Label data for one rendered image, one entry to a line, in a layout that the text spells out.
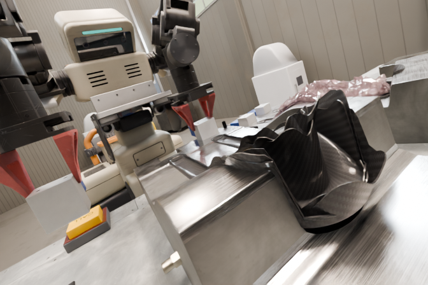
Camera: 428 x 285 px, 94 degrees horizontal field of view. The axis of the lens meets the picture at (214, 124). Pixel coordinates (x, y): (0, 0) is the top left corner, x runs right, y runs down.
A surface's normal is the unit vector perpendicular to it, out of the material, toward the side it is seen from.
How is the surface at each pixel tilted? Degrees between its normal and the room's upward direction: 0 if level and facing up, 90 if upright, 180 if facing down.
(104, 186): 90
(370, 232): 0
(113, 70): 98
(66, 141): 112
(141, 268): 0
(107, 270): 0
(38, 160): 90
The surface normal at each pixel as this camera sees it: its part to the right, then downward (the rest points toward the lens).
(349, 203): 0.25, 0.29
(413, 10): -0.74, 0.37
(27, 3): 0.58, -0.04
